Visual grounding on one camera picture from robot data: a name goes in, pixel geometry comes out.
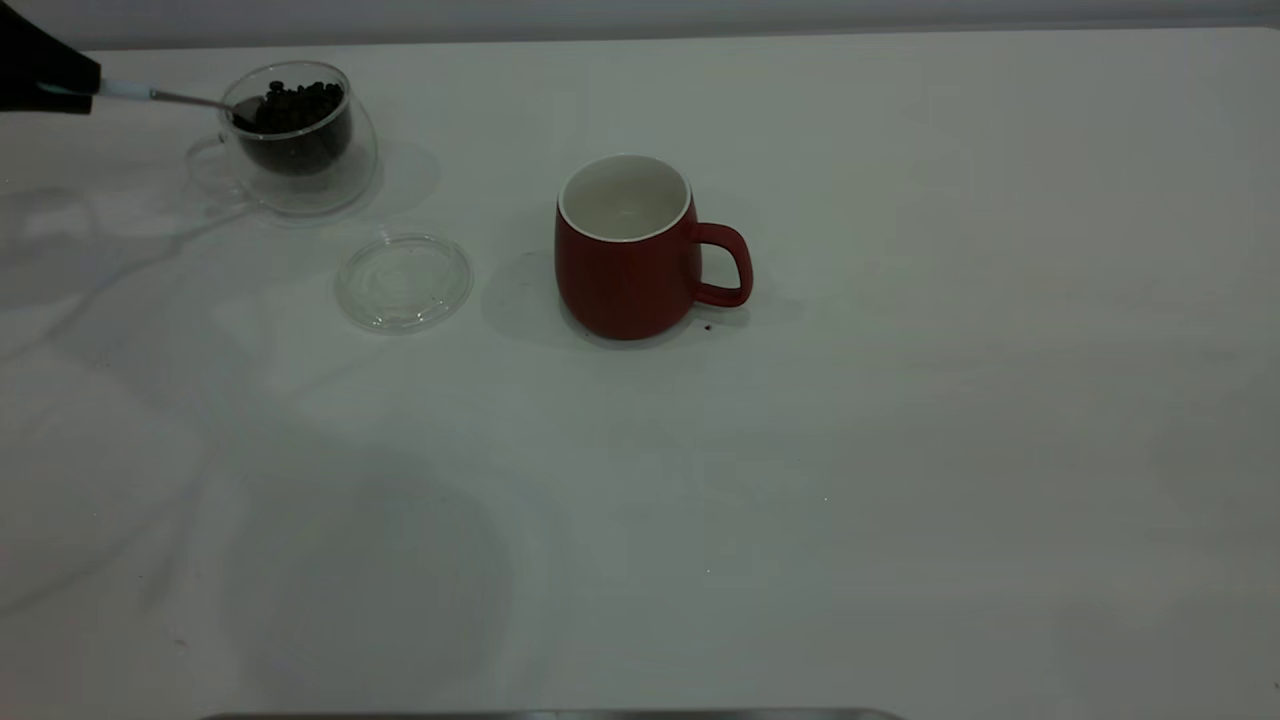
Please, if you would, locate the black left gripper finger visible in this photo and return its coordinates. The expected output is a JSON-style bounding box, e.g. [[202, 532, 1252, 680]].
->
[[0, 0, 102, 89], [0, 92, 98, 115]]

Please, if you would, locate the spoon with pale blue handle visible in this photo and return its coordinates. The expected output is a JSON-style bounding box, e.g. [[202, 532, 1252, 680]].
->
[[40, 80, 263, 133]]

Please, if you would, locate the dark coffee bean pile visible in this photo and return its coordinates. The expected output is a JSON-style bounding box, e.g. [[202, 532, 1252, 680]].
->
[[235, 80, 354, 177]]

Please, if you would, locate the double-walled glass cup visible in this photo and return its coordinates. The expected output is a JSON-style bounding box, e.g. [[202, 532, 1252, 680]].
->
[[185, 60, 381, 217]]

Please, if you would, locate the red ceramic mug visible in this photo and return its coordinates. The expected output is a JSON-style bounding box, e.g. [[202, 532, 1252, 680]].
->
[[555, 153, 754, 342]]

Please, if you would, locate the clear round glass lid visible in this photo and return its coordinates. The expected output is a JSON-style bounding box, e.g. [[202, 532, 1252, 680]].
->
[[335, 232, 473, 334]]

